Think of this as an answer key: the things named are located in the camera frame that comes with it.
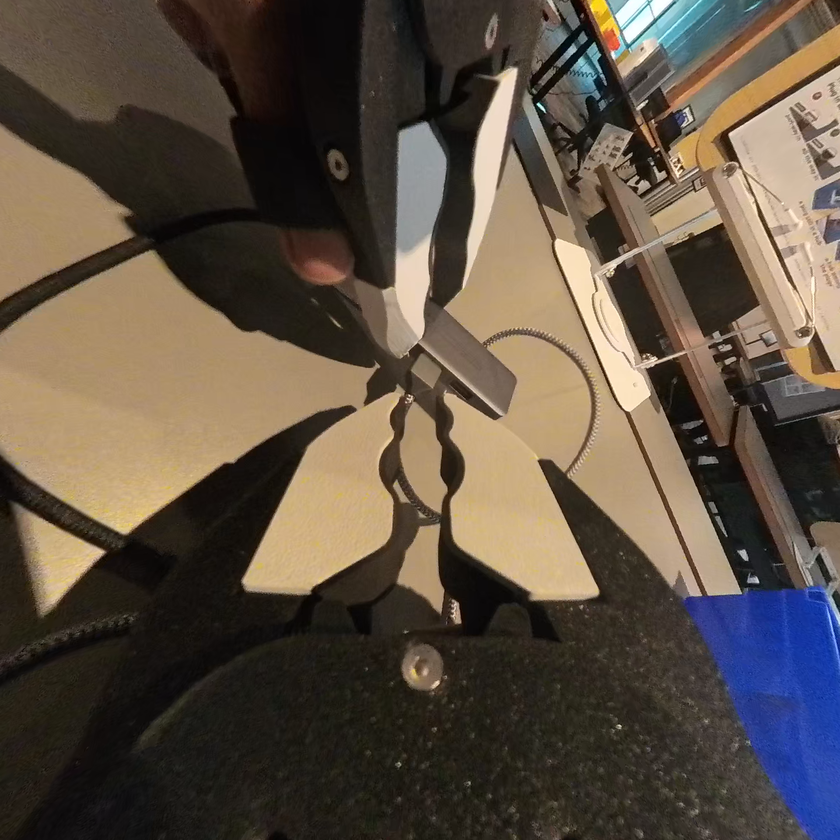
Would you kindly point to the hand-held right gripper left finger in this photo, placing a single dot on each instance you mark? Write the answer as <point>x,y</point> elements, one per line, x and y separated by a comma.
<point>328,512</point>

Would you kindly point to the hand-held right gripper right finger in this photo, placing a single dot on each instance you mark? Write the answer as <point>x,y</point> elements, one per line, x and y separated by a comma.
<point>518,525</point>

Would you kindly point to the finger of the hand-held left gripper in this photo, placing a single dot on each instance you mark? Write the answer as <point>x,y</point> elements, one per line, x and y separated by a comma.
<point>417,197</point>
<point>489,144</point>

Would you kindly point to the grey usb hub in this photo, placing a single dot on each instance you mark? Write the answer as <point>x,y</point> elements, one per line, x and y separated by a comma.
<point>472,367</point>

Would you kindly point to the person's left hand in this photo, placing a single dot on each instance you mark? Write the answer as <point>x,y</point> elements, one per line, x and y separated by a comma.
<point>318,256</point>

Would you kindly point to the small white sign card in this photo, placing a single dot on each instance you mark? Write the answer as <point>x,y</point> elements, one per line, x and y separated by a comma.
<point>607,154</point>

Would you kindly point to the desk with black legs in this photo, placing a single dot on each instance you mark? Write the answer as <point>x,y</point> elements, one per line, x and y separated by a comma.
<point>594,59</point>

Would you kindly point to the row of yellow bins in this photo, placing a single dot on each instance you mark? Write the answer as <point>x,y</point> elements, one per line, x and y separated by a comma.
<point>605,23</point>

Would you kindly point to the white box appliance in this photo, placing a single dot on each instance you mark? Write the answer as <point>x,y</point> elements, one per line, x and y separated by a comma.
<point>646,69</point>

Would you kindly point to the brown office table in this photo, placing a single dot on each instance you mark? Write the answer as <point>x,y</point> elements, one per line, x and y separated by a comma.
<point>781,499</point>
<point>663,275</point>

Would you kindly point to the blue plastic bin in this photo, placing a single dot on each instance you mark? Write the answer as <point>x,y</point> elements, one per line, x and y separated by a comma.
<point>781,709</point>

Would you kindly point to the instruction poster on wooden board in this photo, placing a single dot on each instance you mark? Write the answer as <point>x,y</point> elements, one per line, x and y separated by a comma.
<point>810,118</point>

